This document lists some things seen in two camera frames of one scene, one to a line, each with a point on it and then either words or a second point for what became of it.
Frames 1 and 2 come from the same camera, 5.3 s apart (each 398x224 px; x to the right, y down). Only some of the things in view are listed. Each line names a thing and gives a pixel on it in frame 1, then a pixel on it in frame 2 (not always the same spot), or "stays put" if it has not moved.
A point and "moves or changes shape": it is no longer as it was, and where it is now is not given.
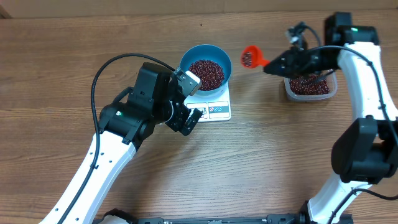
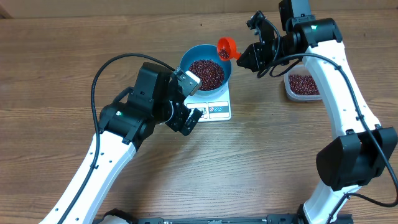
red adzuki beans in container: [308, 85] stays put
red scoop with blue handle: [252, 57] moves or changes shape
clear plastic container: [325, 88] stays put
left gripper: [177, 124] stays put
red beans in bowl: [211, 74] stays put
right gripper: [298, 62] -> [257, 56]
